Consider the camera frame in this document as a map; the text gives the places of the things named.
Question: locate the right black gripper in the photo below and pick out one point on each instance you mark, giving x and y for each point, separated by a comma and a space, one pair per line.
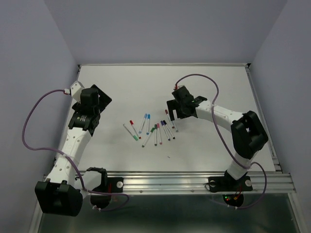
172, 105

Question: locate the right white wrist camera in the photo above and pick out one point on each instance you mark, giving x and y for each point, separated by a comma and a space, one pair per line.
176, 87

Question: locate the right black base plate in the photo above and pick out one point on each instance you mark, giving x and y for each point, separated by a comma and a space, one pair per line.
232, 189

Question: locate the dark red capped pen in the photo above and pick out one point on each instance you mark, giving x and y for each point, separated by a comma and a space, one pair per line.
170, 121

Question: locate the green tipped white pen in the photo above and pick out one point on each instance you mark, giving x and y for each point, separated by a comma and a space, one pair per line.
132, 135

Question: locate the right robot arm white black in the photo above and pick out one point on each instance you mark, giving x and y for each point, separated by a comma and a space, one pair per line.
247, 131

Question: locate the aluminium front rail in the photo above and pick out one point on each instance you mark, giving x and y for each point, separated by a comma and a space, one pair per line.
188, 183

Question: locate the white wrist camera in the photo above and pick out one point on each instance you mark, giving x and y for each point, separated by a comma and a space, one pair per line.
75, 91
176, 87

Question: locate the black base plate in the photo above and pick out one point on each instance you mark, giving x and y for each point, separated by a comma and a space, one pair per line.
113, 185
232, 189

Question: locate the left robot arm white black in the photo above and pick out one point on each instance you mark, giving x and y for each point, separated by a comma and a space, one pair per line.
58, 194

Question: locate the light blue capped pen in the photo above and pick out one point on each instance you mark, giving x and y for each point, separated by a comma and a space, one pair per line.
142, 123

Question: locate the pink capped pen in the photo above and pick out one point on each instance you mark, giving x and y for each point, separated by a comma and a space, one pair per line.
159, 134

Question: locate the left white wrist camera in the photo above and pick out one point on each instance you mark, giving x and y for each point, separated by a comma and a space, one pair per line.
75, 91

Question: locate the purple capped pen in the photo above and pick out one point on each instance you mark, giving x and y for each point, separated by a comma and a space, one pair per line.
165, 131

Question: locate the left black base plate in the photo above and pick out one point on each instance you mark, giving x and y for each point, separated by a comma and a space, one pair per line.
113, 185

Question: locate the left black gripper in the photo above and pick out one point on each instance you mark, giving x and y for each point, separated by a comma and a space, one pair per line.
104, 100

